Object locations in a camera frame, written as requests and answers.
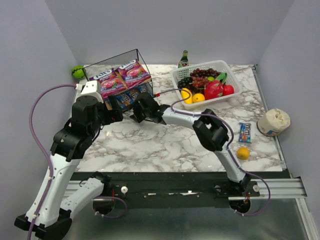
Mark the blue M&M's candy bag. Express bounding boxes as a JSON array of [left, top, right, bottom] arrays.
[[138, 84, 151, 94], [104, 98, 117, 110], [115, 92, 134, 109], [238, 122, 252, 144], [126, 88, 141, 103]]

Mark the purple Fox's candy bag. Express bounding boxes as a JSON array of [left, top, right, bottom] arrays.
[[115, 59, 151, 89], [89, 68, 127, 100]]

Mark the white plastic fruit basket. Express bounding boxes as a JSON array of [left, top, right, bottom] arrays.
[[170, 60, 243, 110]]

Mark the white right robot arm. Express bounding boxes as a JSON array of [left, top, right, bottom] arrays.
[[130, 92, 251, 195]]

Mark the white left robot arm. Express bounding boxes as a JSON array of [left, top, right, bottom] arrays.
[[14, 95, 123, 240]]

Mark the green watermelon ball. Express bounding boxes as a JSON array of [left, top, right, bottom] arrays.
[[71, 65, 85, 80]]

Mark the yellow mango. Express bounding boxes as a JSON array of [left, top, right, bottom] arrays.
[[180, 88, 193, 105]]

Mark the dark grape bunch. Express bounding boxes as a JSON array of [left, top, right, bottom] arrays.
[[177, 76, 194, 92]]

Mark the orange fruit in basket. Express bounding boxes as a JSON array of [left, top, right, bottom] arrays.
[[192, 93, 206, 104]]

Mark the green glass bottle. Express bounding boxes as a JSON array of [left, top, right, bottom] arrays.
[[178, 50, 189, 68]]

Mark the red grape bunch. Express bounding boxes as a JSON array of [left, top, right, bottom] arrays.
[[189, 68, 221, 89]]

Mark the pink dragon fruit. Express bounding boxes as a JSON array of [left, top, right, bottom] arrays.
[[204, 72, 228, 100]]

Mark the green lime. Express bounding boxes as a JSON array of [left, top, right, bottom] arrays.
[[207, 76, 215, 82]]

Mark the red apple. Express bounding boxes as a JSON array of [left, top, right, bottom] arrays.
[[222, 85, 235, 96]]

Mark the orange fruit on table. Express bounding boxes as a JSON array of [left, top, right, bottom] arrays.
[[236, 146, 250, 160]]

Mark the beige cloth sack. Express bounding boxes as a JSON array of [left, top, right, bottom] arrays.
[[256, 108, 291, 137]]

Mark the wire and wood shelf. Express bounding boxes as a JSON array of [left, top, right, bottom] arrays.
[[83, 48, 154, 111]]

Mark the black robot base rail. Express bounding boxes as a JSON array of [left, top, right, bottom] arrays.
[[72, 171, 266, 210]]

